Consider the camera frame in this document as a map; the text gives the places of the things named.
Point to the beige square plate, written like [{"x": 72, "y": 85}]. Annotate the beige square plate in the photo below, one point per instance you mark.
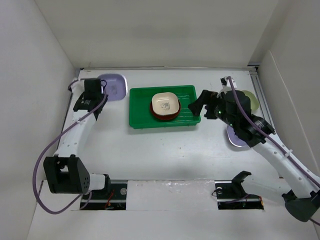
[{"x": 165, "y": 103}]

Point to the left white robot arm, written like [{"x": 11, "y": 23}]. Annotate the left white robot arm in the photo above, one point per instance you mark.
[{"x": 65, "y": 172}]

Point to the red round plate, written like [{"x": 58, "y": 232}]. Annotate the red round plate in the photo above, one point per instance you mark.
[{"x": 164, "y": 117}]

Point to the aluminium rail right side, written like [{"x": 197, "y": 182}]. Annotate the aluminium rail right side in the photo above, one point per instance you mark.
[{"x": 253, "y": 72}]

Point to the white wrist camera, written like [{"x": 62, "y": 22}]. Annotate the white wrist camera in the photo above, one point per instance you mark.
[
  {"x": 77, "y": 85},
  {"x": 226, "y": 86}
]

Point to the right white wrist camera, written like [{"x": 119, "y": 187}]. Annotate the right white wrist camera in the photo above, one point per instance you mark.
[{"x": 226, "y": 86}]

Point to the front mounting rail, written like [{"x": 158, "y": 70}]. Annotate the front mounting rail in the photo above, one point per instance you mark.
[{"x": 142, "y": 196}]

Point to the green square plate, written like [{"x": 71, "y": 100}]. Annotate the green square plate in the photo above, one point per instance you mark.
[{"x": 254, "y": 103}]

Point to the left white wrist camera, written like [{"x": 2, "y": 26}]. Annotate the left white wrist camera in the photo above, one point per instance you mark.
[{"x": 77, "y": 85}]

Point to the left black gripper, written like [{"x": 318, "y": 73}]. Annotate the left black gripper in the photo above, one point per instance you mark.
[{"x": 102, "y": 94}]

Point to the purple square plate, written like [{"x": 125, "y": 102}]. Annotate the purple square plate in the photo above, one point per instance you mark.
[
  {"x": 116, "y": 86},
  {"x": 234, "y": 140}
]

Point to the green plastic bin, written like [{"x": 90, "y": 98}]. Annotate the green plastic bin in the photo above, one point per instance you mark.
[{"x": 140, "y": 116}]

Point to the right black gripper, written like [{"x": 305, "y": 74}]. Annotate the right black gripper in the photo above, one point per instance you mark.
[{"x": 208, "y": 97}]

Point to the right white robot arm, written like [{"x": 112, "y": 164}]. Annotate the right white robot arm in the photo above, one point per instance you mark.
[{"x": 300, "y": 194}]

